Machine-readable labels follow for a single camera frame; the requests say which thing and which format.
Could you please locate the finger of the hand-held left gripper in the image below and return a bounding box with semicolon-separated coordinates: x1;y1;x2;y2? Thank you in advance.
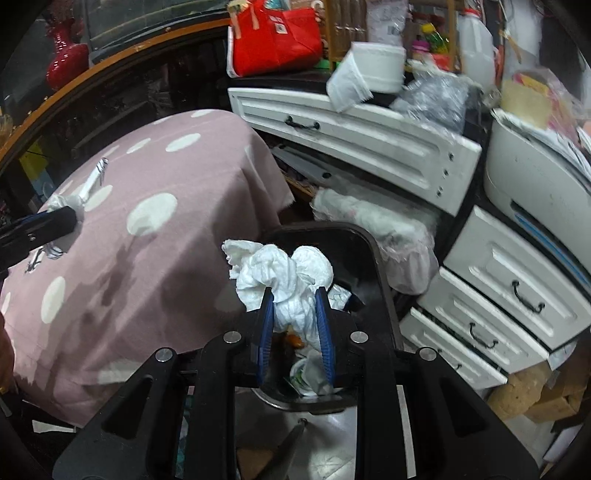
0;205;78;273

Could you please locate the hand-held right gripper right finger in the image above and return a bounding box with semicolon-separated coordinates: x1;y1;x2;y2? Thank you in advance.
315;286;541;480

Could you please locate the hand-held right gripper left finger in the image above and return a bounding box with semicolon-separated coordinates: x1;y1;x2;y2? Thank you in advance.
53;286;275;480

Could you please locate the white tissue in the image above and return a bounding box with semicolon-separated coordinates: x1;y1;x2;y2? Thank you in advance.
222;239;334;347

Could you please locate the black trash bin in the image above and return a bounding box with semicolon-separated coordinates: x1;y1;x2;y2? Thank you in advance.
252;222;402;414

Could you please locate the green white packet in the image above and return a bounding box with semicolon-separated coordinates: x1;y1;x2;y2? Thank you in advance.
288;357;333;398

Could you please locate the pink polka dot tablecloth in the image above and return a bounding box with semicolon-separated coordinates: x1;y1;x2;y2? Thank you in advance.
0;108;296;428

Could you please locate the grey metal rod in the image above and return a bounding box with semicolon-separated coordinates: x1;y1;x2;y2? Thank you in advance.
259;418;308;480

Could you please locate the folded white quilt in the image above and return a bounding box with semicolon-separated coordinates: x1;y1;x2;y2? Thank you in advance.
311;187;439;296

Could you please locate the flat brown cardboard piece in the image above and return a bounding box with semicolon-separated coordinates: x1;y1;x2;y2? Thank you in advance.
238;448;278;480

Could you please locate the dark cabinet with wooden trim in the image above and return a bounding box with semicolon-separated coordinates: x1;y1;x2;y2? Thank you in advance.
0;18;232;222

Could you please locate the red vase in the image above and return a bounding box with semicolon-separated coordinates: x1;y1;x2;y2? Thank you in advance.
46;0;89;90

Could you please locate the long white drawer front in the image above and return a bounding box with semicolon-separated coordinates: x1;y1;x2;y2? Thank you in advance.
228;88;483;217

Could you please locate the white paper scrap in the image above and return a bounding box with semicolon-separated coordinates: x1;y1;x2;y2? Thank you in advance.
32;419;77;435

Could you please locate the cardboard box on floor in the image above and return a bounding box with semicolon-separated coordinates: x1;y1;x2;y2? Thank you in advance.
489;364;587;425

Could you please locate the crushed white paper cup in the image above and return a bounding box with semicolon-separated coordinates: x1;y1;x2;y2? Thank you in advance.
326;44;374;114

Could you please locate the grey plastic bag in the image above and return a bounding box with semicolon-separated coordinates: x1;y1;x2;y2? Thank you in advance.
390;71;472;134

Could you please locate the white printer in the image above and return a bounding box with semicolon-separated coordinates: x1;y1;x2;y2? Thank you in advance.
484;111;591;273

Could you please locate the white round tub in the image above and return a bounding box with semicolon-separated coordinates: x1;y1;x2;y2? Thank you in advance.
346;41;407;93

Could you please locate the red shopping bag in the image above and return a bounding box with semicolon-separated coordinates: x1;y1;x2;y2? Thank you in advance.
226;0;323;78

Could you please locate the wooden rack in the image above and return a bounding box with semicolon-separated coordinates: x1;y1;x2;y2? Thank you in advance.
323;0;462;70

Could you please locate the beige box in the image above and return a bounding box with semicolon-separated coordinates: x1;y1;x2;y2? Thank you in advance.
501;78;552;130

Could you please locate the white labelled plastic bag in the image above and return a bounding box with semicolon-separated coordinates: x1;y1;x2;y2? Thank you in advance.
367;0;409;47

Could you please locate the translucent plastic jug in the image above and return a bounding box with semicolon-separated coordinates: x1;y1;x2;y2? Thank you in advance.
457;9;499;88

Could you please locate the clear plastic bag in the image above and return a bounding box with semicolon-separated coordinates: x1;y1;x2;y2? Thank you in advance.
501;67;587;134

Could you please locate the white drawer with black handle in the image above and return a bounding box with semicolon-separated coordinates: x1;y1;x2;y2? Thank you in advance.
399;307;509;391
416;268;550;374
443;205;591;352

